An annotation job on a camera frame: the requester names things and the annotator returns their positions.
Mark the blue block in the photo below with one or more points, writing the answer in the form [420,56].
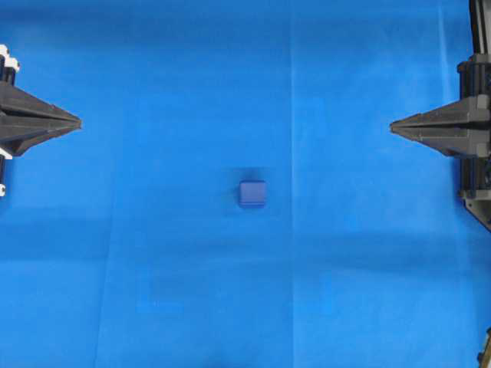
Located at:
[252,194]

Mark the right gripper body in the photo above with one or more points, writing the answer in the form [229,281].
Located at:
[475,167]

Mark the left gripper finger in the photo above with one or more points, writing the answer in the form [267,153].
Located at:
[19,136]
[16,102]

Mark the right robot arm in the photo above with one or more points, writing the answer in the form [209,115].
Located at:
[480,26]

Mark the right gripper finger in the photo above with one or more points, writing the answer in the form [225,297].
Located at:
[468,112]
[456,142]

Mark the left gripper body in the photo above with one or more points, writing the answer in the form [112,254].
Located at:
[9,68]

